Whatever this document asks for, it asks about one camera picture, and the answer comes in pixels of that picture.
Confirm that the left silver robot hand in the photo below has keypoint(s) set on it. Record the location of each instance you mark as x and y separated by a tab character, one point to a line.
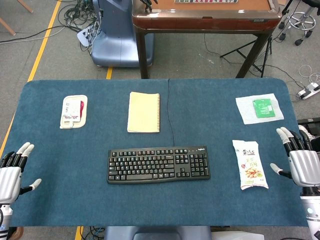
10	175

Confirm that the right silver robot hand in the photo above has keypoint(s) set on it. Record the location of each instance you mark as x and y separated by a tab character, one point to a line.
303	167

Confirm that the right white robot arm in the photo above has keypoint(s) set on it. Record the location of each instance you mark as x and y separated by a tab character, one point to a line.
312	212

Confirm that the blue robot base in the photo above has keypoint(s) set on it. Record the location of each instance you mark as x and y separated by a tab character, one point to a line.
117	37

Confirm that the black computer keyboard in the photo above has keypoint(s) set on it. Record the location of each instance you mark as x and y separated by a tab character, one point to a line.
158	165

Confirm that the white peanut snack bag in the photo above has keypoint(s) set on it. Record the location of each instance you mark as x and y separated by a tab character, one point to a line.
250	165

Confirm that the green sachet packet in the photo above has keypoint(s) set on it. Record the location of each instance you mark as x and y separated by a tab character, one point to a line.
264	108

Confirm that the white power strip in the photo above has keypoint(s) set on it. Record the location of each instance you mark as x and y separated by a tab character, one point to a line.
309	91

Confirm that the white cloth napkin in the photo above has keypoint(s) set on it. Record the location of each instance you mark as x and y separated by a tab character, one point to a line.
246	110

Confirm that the cream pouch with cards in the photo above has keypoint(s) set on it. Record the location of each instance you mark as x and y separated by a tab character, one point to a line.
73	111

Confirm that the black tripod stand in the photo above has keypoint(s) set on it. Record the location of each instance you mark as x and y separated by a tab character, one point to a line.
252	55

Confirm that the rolling stool chrome base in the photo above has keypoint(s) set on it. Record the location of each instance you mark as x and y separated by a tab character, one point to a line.
300	22

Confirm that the blue felt table mat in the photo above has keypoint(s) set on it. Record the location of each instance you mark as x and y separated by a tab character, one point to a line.
160	200

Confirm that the yellow spiral notebook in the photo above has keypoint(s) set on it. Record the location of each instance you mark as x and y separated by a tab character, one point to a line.
143	112

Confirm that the wooden furniture leg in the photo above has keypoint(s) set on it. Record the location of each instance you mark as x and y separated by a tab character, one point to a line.
10	17

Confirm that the blue grey robot torso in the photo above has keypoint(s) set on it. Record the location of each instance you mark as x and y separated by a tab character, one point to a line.
160	233

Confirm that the grey power strip with plugs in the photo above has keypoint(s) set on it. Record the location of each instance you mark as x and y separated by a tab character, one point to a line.
87	33

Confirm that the brown mahjong table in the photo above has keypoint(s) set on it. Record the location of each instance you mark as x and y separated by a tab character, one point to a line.
205	17

